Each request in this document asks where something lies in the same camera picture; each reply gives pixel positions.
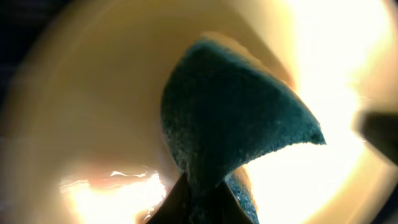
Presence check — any green yellow sponge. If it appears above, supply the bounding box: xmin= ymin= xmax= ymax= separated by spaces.
xmin=160 ymin=32 xmax=326 ymax=223

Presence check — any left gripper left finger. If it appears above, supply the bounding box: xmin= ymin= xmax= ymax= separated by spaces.
xmin=146 ymin=173 xmax=192 ymax=224

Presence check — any yellow plate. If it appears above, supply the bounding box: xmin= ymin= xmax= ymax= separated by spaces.
xmin=2 ymin=1 xmax=397 ymax=223

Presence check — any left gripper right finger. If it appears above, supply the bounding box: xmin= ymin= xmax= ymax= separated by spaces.
xmin=214 ymin=182 xmax=253 ymax=224

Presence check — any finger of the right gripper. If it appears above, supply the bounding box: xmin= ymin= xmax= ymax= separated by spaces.
xmin=355 ymin=110 xmax=397 ymax=165

